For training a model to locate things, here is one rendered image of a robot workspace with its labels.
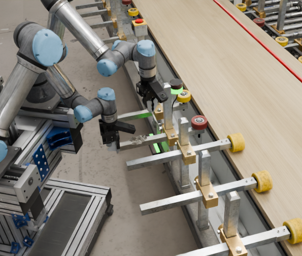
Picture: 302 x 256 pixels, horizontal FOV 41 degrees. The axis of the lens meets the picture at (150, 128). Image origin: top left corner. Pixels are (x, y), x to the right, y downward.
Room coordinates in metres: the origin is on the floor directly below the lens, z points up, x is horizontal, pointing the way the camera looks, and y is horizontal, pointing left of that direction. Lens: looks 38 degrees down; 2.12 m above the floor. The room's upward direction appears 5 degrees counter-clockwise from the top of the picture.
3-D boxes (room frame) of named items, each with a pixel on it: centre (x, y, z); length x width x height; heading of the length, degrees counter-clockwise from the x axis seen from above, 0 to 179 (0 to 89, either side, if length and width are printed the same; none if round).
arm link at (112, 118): (1.48, 0.18, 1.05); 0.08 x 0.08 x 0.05
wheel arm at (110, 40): (2.76, 0.20, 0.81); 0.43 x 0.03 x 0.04; 102
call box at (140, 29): (2.08, 0.01, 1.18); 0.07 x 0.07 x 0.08; 12
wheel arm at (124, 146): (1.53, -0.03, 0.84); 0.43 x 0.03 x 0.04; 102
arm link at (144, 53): (1.55, 0.00, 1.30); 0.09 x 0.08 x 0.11; 59
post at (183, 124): (1.34, -0.14, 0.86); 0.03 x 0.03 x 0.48; 12
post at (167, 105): (1.58, -0.09, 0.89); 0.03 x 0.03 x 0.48; 12
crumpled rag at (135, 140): (1.51, 0.07, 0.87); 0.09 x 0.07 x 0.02; 102
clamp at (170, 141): (1.56, -0.10, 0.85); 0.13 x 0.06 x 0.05; 12
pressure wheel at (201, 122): (1.57, -0.24, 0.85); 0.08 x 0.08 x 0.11
